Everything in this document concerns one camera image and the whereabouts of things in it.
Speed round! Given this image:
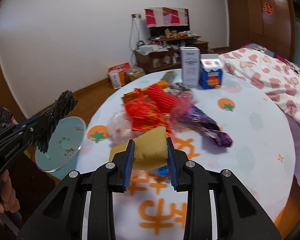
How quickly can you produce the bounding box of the purple foil wrapper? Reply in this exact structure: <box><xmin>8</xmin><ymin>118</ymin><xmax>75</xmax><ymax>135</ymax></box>
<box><xmin>177</xmin><ymin>105</ymin><xmax>233</xmax><ymax>148</ymax></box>

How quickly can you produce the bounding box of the yellow sponge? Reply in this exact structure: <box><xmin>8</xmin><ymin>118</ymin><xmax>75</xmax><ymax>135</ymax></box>
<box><xmin>108</xmin><ymin>126</ymin><xmax>169</xmax><ymax>171</ymax></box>

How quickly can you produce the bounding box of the pink transparent plastic bag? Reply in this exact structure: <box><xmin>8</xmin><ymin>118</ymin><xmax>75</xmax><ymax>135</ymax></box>
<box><xmin>169</xmin><ymin>93</ymin><xmax>198</xmax><ymax>124</ymax></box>

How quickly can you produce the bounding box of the red foil wrapper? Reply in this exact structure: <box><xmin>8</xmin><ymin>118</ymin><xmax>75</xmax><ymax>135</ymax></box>
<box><xmin>125</xmin><ymin>99</ymin><xmax>171</xmax><ymax>133</ymax></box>

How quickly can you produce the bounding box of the black knitted cloth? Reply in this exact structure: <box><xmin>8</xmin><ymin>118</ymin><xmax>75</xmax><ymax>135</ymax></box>
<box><xmin>34</xmin><ymin>90</ymin><xmax>78</xmax><ymax>153</ymax></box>

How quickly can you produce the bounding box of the light blue trash bin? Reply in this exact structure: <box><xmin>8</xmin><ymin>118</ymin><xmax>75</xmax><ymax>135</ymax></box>
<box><xmin>34</xmin><ymin>116</ymin><xmax>86</xmax><ymax>173</ymax></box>

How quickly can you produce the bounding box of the person's left hand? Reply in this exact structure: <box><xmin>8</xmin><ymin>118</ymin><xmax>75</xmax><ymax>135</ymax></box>
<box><xmin>0</xmin><ymin>170</ymin><xmax>20</xmax><ymax>213</ymax></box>

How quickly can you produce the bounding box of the white fruit-print tablecloth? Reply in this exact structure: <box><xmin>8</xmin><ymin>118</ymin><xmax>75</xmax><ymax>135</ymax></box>
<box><xmin>75</xmin><ymin>68</ymin><xmax>297</xmax><ymax>240</ymax></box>

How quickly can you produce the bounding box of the red and white box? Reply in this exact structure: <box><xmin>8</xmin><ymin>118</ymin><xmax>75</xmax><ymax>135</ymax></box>
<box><xmin>108</xmin><ymin>62</ymin><xmax>130</xmax><ymax>73</ymax></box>

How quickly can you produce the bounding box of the heart-print white quilt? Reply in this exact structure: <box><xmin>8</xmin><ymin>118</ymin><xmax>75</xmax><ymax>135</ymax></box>
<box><xmin>219</xmin><ymin>48</ymin><xmax>300</xmax><ymax>125</ymax></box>

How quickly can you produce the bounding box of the grey patterned crumpled cloth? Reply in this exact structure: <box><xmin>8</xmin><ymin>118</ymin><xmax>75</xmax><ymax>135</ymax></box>
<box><xmin>166</xmin><ymin>82</ymin><xmax>192</xmax><ymax>97</ymax></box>

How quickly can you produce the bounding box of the blue LOOK milk carton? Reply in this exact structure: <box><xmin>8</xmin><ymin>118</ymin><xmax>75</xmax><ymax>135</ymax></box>
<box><xmin>199</xmin><ymin>59</ymin><xmax>224</xmax><ymax>90</ymax></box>

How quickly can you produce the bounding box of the yellow plastic bag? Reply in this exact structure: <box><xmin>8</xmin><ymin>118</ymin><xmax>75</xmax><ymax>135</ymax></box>
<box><xmin>126</xmin><ymin>67</ymin><xmax>146</xmax><ymax>81</ymax></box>

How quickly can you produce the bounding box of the gold black remote-like packet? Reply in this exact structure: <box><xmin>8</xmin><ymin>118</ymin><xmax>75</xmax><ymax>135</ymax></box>
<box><xmin>161</xmin><ymin>70</ymin><xmax>177</xmax><ymax>84</ymax></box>

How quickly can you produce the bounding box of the grey milk carton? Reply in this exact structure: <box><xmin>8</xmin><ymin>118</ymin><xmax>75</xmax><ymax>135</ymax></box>
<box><xmin>180</xmin><ymin>47</ymin><xmax>200</xmax><ymax>87</ymax></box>

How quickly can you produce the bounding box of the dark wooden TV cabinet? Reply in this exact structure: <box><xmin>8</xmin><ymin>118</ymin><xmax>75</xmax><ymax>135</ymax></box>
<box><xmin>134</xmin><ymin>36</ymin><xmax>209</xmax><ymax>74</ymax></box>

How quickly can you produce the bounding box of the television with patterned cover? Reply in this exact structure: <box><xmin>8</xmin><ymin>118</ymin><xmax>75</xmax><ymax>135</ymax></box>
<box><xmin>145</xmin><ymin>7</ymin><xmax>190</xmax><ymax>37</ymax></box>

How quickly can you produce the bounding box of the brown wooden wardrobe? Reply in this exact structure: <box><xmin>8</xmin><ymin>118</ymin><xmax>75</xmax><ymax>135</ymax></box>
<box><xmin>226</xmin><ymin>0</ymin><xmax>300</xmax><ymax>66</ymax></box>

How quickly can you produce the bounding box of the red double-happiness sticker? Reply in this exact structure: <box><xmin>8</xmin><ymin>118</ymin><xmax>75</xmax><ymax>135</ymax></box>
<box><xmin>262</xmin><ymin>2</ymin><xmax>274</xmax><ymax>16</ymax></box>

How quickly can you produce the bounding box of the wall power socket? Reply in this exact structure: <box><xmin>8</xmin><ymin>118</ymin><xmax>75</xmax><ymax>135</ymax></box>
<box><xmin>132</xmin><ymin>13</ymin><xmax>141</xmax><ymax>18</ymax></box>

